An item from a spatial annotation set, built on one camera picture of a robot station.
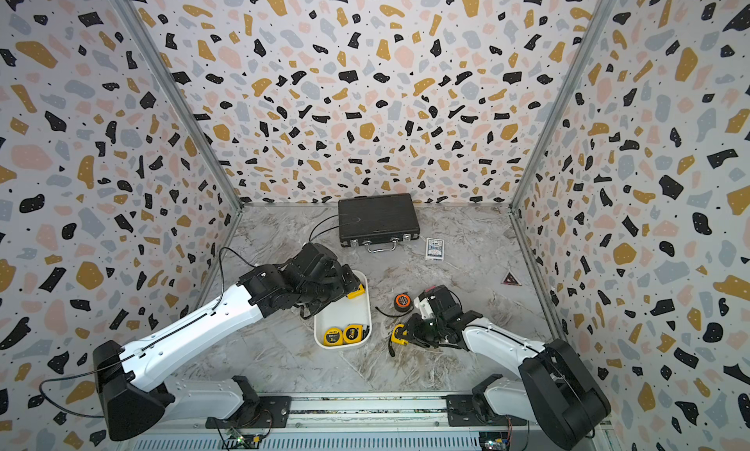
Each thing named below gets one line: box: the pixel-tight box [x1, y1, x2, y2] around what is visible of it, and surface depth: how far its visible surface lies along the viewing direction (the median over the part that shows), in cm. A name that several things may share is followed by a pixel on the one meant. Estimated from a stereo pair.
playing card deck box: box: [424, 237, 445, 261], surface depth 108 cm
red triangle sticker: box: [500, 269, 523, 287], surface depth 102 cm
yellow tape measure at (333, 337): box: [323, 327, 344, 347], surface depth 85 cm
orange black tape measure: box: [393, 291, 413, 313], surface depth 93 cm
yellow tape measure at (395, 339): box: [390, 324, 410, 345], surface depth 85 cm
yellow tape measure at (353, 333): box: [342, 324, 365, 344], surface depth 87 cm
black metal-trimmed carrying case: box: [337, 193, 421, 254], surface depth 111 cm
